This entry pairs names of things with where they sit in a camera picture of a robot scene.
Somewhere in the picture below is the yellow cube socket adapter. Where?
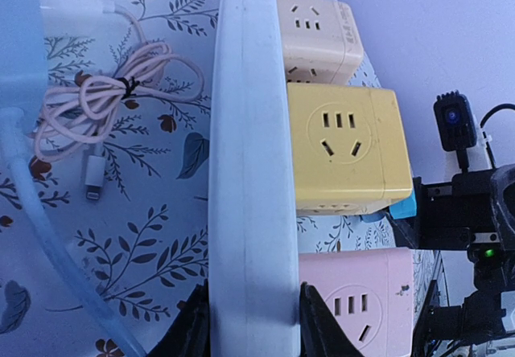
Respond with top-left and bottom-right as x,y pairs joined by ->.
287,83 -> 413,215

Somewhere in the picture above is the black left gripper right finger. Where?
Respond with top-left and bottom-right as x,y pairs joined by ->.
299,282 -> 362,357

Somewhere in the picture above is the floral tablecloth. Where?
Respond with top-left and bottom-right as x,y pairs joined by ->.
1,0 -> 219,356

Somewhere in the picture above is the beige cube socket adapter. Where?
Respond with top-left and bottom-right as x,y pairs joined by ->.
277,0 -> 365,85

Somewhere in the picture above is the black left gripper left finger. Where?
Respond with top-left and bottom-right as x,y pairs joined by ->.
154,279 -> 210,357

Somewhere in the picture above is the pink cube socket adapter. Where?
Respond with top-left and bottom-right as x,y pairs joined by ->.
299,248 -> 414,356

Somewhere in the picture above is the white power strip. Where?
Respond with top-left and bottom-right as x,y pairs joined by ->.
208,0 -> 301,356

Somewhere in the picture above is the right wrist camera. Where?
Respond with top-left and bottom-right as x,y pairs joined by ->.
433,91 -> 477,152

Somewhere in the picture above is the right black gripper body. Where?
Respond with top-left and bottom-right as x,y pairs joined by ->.
411,165 -> 514,356

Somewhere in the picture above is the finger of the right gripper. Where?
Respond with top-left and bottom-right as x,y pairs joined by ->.
388,215 -> 420,248

